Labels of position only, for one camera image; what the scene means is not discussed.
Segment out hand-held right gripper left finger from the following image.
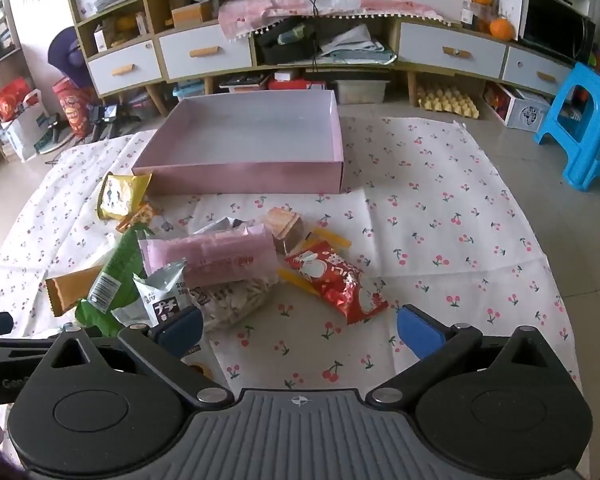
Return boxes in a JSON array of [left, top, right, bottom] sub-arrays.
[[27, 305, 235, 408]]

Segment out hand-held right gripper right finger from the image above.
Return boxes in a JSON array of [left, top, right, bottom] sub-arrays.
[[369, 304, 581, 407]]

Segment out white cookie packet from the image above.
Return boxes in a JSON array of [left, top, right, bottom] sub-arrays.
[[111, 258, 190, 330]]

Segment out clear melon seed bag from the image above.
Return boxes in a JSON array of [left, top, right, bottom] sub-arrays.
[[185, 277, 282, 332]]

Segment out pink snack packet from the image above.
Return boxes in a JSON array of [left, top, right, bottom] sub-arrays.
[[138, 224, 282, 289]]

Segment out orange-brown bar packet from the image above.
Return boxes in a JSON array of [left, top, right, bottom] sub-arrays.
[[44, 264, 112, 318]]

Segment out red snack packet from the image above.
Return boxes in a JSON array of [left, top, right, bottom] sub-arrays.
[[284, 240, 390, 326]]

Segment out green snack packet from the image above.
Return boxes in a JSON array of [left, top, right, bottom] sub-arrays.
[[74, 227, 153, 338]]

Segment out white packet with dark print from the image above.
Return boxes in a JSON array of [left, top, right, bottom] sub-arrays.
[[187, 215, 253, 237]]

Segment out clear wafer biscuit packet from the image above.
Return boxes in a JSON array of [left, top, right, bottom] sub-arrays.
[[264, 206, 307, 255]]

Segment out yellow chips packet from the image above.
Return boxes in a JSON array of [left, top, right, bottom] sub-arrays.
[[96, 172, 153, 222]]

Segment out pink cardboard box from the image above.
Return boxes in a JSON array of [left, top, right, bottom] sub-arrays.
[[131, 90, 344, 196]]

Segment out cherry print cloth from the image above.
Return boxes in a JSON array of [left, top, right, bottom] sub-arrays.
[[0, 115, 583, 480]]

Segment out orange and white biscuit packet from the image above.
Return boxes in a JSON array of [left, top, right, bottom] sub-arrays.
[[116, 201, 173, 235]]

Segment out yellow-edged cracker packet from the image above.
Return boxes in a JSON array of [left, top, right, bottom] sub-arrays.
[[277, 226, 354, 297]]

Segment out red and white shopping bag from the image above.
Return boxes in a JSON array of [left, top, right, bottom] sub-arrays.
[[0, 77, 45, 162]]

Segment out black hand-held device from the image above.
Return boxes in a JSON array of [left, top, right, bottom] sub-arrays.
[[86, 102, 142, 142]]

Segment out red printed bag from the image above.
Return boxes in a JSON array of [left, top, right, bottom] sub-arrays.
[[52, 77, 95, 137]]

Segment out yellow egg tray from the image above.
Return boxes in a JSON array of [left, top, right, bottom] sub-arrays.
[[416, 84, 482, 119]]

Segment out teal storage box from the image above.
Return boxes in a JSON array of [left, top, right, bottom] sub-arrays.
[[172, 80, 212, 104]]

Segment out white printed box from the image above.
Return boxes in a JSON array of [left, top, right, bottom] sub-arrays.
[[504, 91, 552, 134]]

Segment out clear storage box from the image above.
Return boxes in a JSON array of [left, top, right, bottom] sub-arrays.
[[334, 79, 387, 107]]

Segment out blue plastic stool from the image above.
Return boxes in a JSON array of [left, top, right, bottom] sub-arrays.
[[534, 62, 600, 192]]

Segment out dark purple chair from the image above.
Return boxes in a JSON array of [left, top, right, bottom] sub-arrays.
[[46, 27, 95, 92]]

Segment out red flat box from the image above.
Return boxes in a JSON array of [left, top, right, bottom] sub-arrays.
[[274, 70, 327, 94]]

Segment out wooden cabinet with white drawers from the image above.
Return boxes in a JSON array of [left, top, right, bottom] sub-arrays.
[[67, 0, 600, 126]]

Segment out grey storage shelf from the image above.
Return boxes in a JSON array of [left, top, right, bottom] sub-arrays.
[[0, 0, 22, 68]]

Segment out folded cloths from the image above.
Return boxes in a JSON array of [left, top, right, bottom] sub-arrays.
[[319, 24, 397, 64]]

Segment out black bag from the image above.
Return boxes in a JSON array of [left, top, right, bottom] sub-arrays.
[[255, 22, 317, 67]]

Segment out black microwave oven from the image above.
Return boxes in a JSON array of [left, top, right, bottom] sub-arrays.
[[517, 0, 597, 65]]

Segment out pink cherry table runner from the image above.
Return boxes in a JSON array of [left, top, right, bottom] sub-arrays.
[[217, 0, 453, 45]]

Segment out black power cable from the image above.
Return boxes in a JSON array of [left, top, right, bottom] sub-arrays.
[[299, 0, 327, 70]]

